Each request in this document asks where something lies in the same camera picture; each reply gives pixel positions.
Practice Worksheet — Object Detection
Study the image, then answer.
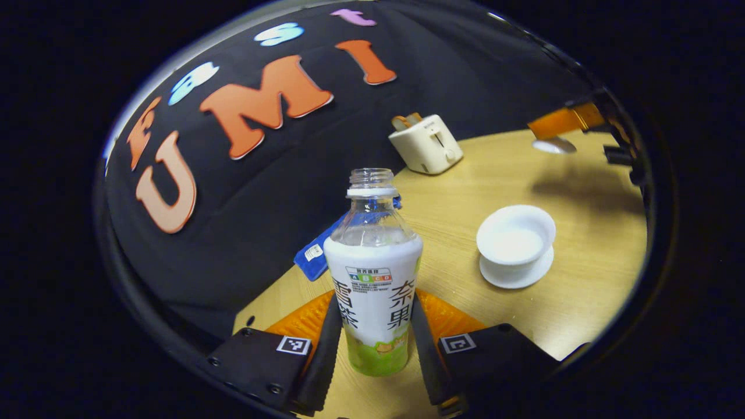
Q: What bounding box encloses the white teacup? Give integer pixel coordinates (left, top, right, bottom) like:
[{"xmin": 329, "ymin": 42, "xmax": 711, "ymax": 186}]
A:
[{"xmin": 476, "ymin": 204, "xmax": 557, "ymax": 267}]

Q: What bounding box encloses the white saucer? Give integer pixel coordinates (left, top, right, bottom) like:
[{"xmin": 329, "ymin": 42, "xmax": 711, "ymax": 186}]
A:
[{"xmin": 479, "ymin": 247, "xmax": 555, "ymax": 290}]

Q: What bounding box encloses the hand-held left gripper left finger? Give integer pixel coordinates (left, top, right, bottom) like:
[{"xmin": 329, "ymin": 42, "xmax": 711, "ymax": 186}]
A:
[{"xmin": 201, "ymin": 290, "xmax": 344, "ymax": 417}]

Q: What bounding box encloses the blue cloth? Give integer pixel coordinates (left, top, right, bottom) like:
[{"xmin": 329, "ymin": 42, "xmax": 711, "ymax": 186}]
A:
[{"xmin": 294, "ymin": 195, "xmax": 403, "ymax": 282}]

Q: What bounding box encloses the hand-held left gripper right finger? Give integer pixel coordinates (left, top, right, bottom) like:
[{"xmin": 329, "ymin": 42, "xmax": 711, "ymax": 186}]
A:
[{"xmin": 410, "ymin": 289, "xmax": 563, "ymax": 419}]

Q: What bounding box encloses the white teacup lid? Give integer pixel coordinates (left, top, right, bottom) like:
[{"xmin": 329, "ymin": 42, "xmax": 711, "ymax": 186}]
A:
[{"xmin": 531, "ymin": 137, "xmax": 578, "ymax": 155}]

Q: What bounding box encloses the clear water bottle white label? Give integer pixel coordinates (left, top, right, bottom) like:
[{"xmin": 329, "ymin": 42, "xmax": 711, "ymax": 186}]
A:
[{"xmin": 323, "ymin": 168, "xmax": 424, "ymax": 377}]

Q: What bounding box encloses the white toaster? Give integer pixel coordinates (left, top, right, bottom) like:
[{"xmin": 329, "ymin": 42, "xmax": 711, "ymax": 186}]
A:
[{"xmin": 388, "ymin": 114, "xmax": 464, "ymax": 175}]

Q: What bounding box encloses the black backdrop cloth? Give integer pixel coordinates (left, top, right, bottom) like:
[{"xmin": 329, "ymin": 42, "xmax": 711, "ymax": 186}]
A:
[{"xmin": 104, "ymin": 0, "xmax": 600, "ymax": 344}]

